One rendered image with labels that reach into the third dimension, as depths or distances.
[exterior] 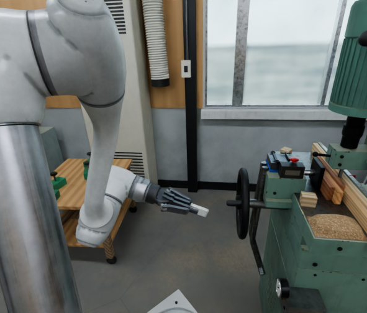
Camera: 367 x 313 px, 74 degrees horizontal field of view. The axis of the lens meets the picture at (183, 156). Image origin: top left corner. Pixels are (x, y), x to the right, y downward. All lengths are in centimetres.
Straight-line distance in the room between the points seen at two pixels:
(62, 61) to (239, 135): 201
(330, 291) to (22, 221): 98
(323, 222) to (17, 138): 78
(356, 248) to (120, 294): 136
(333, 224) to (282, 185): 22
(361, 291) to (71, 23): 112
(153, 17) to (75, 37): 163
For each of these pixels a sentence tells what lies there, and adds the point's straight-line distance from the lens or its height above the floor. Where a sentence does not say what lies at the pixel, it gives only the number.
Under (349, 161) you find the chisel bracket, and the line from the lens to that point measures 100.
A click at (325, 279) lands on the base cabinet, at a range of 105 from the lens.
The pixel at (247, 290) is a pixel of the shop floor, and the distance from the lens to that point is 177.
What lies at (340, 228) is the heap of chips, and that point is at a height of 92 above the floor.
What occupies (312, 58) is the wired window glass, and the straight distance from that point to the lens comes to 235.
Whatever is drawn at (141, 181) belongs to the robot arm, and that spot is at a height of 97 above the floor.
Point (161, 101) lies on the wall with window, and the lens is 225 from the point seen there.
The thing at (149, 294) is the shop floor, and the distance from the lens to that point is 175.
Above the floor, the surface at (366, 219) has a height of 93.
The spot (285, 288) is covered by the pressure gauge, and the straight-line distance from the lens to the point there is 96.
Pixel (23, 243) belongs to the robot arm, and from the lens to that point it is 44.
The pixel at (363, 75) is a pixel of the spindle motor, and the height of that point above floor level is 132.
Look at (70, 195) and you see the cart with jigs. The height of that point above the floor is 53.
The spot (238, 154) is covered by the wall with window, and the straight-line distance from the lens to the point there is 239.
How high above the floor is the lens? 143
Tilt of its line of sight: 26 degrees down
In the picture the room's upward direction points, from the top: 2 degrees counter-clockwise
